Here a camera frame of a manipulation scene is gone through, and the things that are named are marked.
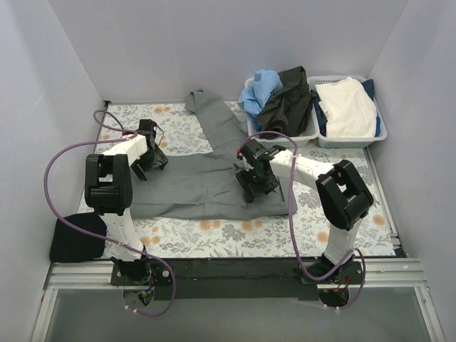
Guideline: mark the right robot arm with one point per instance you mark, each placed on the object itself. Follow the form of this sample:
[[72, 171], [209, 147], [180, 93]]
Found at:
[[344, 196]]

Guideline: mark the grey long sleeve shirt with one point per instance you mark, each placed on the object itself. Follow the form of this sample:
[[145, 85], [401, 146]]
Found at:
[[204, 186]]

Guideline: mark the navy blue folded garment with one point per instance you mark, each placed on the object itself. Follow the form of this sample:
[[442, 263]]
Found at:
[[372, 92]]

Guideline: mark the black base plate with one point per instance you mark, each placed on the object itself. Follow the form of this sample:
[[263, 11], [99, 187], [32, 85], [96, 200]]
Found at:
[[233, 279]]

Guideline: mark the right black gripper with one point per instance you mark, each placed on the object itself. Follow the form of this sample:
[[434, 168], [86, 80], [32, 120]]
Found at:
[[257, 183]]

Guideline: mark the dark striped shirt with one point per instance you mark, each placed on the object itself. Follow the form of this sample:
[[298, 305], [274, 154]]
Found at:
[[288, 111]]

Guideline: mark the light blue shirt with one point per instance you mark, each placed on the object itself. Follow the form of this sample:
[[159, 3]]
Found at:
[[255, 95]]

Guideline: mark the floral table cloth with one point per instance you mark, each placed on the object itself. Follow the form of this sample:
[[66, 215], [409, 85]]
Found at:
[[181, 134]]

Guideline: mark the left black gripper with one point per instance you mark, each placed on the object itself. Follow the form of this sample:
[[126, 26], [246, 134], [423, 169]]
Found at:
[[150, 162]]

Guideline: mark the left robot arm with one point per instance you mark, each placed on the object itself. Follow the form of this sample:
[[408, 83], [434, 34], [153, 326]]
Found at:
[[109, 187]]

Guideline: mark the black folded shirt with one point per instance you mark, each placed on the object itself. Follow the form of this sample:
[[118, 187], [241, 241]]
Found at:
[[71, 246]]

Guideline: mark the right white plastic basket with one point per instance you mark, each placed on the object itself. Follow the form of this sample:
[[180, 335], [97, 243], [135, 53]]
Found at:
[[326, 142]]

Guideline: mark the aluminium frame rail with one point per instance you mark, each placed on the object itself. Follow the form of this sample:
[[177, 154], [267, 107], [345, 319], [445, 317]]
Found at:
[[380, 273]]

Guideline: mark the cream white folded shirt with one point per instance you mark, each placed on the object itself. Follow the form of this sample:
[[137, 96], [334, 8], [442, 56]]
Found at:
[[351, 110]]

